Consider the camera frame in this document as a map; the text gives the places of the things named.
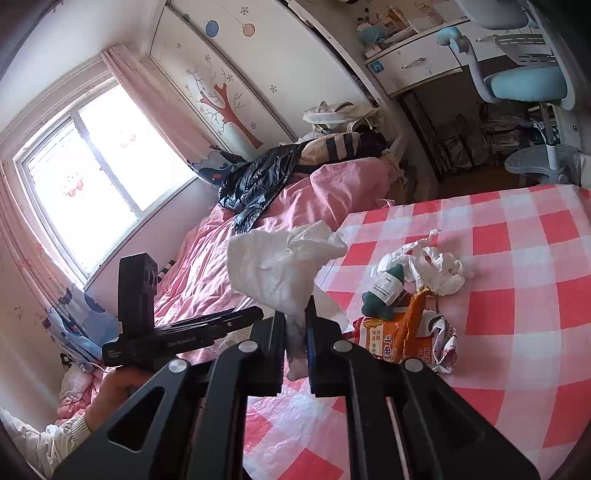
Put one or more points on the white knit left sleeve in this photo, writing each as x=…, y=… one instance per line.
x=46, y=450

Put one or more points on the storage bags under desk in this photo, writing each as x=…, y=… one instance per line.
x=467, y=144

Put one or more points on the red white checkered tablecloth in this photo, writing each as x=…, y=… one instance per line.
x=519, y=327

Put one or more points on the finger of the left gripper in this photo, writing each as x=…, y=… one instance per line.
x=221, y=324

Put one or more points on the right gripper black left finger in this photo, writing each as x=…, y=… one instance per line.
x=260, y=374

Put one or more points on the green bottle white label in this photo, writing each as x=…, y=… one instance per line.
x=379, y=301

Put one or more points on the pink curtain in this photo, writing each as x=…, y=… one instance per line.
x=160, y=102

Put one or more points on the orange snack wrapper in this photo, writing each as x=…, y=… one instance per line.
x=417, y=330

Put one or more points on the grey blue office chair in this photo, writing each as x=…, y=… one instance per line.
x=544, y=75

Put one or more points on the window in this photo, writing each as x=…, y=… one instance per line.
x=96, y=173

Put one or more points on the pink duvet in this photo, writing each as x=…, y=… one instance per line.
x=198, y=282

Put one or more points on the person's left hand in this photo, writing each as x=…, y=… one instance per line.
x=114, y=390

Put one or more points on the white desk with drawers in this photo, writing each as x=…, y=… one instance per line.
x=421, y=59

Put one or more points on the white plastic trash bag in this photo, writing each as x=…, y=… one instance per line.
x=278, y=269

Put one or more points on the crumpled white tissue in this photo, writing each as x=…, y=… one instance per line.
x=426, y=266

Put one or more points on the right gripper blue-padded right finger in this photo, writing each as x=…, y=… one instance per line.
x=329, y=355

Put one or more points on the black shiny jacket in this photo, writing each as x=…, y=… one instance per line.
x=249, y=190

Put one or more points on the wardrobe with tree decal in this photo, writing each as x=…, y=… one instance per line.
x=250, y=69

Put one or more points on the beige striped clothing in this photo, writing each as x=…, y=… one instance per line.
x=332, y=148

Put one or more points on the beige canvas bag pile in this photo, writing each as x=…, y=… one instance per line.
x=343, y=117

